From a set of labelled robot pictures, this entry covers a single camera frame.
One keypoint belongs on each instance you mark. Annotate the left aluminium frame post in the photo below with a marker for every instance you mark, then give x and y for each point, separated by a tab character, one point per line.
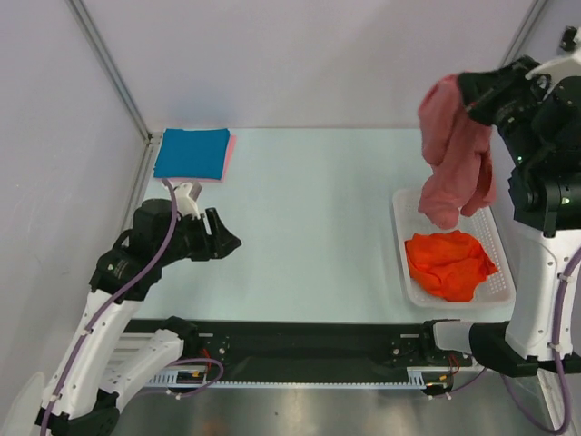
93	36

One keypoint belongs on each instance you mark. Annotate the salmon pink t shirt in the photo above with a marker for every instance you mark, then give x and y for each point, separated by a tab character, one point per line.
458	151

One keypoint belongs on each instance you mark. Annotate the white round object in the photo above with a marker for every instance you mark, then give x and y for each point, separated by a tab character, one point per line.
20	420

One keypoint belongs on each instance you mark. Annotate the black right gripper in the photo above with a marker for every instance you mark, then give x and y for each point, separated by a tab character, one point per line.
477	97

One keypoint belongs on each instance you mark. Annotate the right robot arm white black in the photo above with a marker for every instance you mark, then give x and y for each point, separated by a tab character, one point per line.
535	109

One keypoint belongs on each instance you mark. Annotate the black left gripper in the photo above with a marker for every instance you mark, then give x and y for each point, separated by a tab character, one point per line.
215	245

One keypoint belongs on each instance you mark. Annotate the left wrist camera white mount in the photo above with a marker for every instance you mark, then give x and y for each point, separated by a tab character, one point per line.
187	194

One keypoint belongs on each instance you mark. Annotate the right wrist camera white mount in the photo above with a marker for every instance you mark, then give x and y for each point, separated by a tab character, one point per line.
565	65

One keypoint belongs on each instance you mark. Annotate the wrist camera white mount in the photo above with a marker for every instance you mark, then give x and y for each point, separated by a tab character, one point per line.
187	194
565	65

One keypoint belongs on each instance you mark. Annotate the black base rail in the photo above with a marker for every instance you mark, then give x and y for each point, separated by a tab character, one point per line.
314	353

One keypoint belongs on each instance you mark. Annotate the white plastic basket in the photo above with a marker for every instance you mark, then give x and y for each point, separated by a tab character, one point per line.
497	291

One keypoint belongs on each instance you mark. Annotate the folded blue t shirt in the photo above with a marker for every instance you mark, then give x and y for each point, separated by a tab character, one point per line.
190	153

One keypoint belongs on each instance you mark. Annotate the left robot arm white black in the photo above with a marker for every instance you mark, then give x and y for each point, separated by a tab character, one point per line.
84	397

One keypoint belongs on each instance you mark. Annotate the folded light pink t shirt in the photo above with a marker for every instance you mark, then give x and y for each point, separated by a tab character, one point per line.
229	156

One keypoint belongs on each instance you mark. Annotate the right aluminium frame post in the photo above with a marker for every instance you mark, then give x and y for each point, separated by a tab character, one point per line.
529	22

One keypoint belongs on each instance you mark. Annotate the aluminium frame post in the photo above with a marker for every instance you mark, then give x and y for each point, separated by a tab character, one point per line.
529	22
93	36

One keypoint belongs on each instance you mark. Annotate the orange t shirt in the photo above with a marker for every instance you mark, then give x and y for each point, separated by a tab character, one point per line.
449	266

